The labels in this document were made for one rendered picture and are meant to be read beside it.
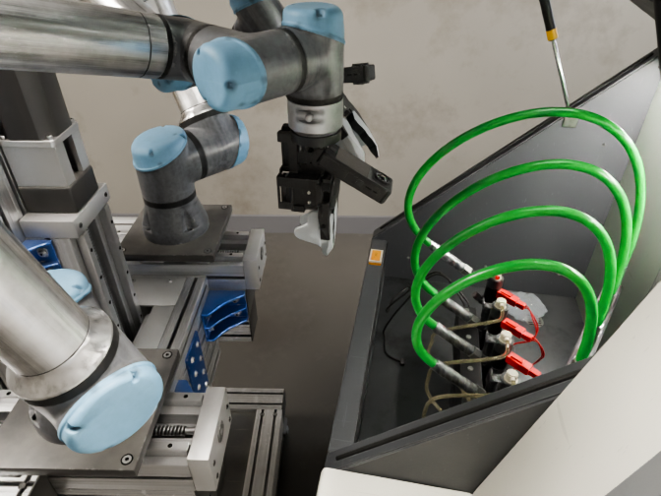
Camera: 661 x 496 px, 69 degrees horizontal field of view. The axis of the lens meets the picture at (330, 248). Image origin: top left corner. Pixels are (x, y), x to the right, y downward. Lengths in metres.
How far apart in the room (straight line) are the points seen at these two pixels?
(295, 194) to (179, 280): 0.55
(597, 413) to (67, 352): 0.53
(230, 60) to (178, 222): 0.64
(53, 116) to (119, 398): 0.45
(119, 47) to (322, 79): 0.23
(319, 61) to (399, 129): 2.13
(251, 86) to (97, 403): 0.37
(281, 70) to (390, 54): 2.04
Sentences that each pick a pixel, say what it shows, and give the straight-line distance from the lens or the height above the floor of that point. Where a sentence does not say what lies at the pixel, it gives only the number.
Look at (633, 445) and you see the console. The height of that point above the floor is 1.29.
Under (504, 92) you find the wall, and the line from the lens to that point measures 2.78.
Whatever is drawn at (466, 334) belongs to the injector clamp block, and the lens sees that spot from 1.00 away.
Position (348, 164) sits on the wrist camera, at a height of 1.37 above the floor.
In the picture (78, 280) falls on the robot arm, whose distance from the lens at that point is 0.71.
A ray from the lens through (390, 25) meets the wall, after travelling 2.58.
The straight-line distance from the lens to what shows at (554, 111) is 0.80.
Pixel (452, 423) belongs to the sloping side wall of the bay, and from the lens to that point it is 0.69.
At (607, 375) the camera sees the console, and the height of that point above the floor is 1.29.
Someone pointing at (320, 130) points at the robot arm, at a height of 1.43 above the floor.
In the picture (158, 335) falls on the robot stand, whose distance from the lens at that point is 1.07.
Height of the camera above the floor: 1.67
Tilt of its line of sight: 35 degrees down
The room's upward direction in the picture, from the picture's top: straight up
